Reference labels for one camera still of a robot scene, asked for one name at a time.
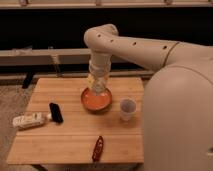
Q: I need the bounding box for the orange bowl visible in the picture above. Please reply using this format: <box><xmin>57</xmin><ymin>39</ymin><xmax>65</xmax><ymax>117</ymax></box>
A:
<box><xmin>81</xmin><ymin>88</ymin><xmax>112</xmax><ymax>112</ymax></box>

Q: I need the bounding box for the grey horizontal rail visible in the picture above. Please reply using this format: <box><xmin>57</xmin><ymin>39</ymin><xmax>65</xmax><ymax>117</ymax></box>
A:
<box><xmin>0</xmin><ymin>48</ymin><xmax>90</xmax><ymax>66</ymax></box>

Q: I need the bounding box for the dark red chili pepper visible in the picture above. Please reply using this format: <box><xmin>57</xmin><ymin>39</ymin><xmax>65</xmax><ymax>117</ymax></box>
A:
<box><xmin>92</xmin><ymin>136</ymin><xmax>104</xmax><ymax>162</ymax></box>

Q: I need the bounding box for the wooden table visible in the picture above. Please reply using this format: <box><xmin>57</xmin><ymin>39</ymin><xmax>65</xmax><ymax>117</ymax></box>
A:
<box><xmin>7</xmin><ymin>77</ymin><xmax>144</xmax><ymax>164</ymax></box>

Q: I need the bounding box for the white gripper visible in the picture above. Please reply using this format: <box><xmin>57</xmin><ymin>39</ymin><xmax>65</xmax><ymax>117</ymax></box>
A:
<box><xmin>87</xmin><ymin>53</ymin><xmax>112</xmax><ymax>95</ymax></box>

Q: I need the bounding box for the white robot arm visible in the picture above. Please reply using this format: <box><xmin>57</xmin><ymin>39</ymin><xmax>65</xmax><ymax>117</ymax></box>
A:
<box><xmin>84</xmin><ymin>24</ymin><xmax>213</xmax><ymax>171</ymax></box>

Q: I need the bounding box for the black rectangular object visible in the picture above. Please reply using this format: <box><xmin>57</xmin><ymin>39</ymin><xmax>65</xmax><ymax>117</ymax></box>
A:
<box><xmin>49</xmin><ymin>103</ymin><xmax>63</xmax><ymax>123</ymax></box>

